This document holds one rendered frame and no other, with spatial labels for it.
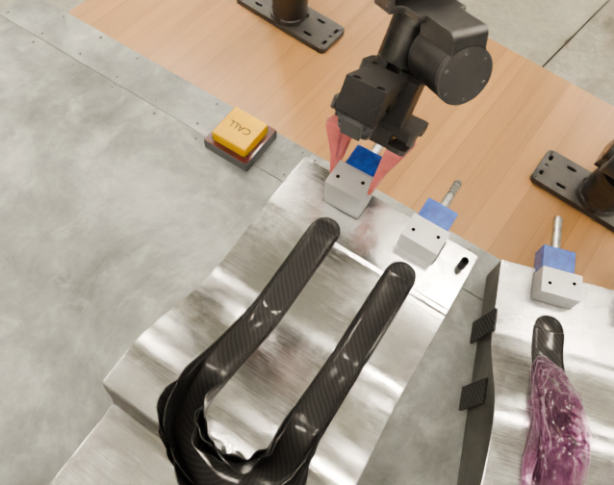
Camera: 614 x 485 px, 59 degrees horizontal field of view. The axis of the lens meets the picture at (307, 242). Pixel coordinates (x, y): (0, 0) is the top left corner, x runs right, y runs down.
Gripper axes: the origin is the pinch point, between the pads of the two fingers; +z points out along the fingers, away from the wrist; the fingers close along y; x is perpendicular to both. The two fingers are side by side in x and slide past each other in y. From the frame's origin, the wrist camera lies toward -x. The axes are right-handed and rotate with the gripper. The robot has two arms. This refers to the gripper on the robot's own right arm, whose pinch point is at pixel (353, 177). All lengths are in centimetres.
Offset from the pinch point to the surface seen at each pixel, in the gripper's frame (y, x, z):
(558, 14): 9, 200, -9
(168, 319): -7.9, -21.8, 14.4
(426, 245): 11.7, -1.0, 2.9
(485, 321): 22.7, 2.1, 10.1
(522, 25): -1, 187, -2
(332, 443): 13.4, -23.1, 15.1
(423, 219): 9.8, 1.5, 1.3
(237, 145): -19.2, 6.1, 7.4
